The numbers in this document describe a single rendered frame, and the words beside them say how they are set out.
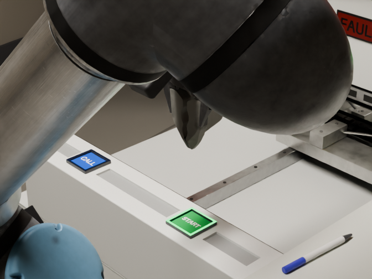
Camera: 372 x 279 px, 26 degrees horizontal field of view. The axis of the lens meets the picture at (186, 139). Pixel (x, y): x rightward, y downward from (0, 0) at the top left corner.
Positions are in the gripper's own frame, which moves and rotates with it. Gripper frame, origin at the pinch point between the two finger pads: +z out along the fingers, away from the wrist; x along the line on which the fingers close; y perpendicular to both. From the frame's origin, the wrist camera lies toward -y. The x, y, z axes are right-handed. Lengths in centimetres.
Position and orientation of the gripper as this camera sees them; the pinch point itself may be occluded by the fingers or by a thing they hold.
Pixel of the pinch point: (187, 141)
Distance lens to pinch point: 115.9
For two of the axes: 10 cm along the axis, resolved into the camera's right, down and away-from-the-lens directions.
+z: 0.0, 8.8, 4.7
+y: 7.3, -3.2, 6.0
